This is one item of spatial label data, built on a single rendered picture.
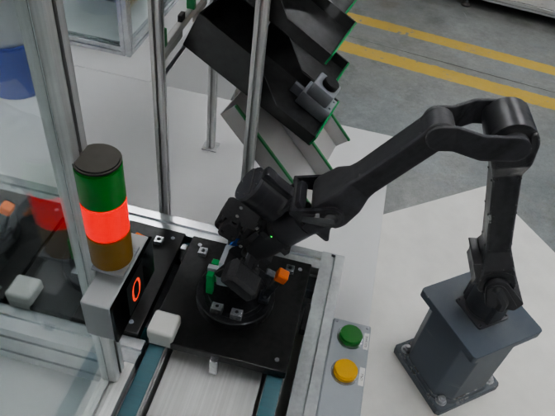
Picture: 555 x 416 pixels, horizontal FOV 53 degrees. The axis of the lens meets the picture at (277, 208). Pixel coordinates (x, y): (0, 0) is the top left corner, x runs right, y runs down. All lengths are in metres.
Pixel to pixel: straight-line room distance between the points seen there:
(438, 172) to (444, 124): 2.29
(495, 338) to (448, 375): 0.12
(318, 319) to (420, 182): 1.93
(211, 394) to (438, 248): 0.65
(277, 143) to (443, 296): 0.44
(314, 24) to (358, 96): 2.43
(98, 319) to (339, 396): 0.43
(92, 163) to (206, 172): 0.84
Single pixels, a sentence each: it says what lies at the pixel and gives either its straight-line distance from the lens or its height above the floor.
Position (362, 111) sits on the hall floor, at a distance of 3.27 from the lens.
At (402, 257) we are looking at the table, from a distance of 1.31.
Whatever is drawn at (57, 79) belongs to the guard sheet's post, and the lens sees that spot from 0.54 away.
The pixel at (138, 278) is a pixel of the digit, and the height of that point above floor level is 1.21.
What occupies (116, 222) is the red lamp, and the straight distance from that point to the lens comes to 0.64.
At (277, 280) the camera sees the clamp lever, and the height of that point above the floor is 1.06.
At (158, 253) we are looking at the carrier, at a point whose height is 0.97.
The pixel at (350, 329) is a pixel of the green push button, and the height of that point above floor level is 0.97.
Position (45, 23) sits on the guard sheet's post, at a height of 1.57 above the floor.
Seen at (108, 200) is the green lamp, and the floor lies 1.38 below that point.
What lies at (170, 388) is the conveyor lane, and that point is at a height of 0.92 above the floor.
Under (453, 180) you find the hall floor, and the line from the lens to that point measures 2.98.
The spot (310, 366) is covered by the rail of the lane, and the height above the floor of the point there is 0.95.
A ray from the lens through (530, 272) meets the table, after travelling 1.41.
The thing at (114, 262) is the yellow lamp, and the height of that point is 1.28.
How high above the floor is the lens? 1.80
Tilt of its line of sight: 45 degrees down
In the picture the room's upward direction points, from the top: 9 degrees clockwise
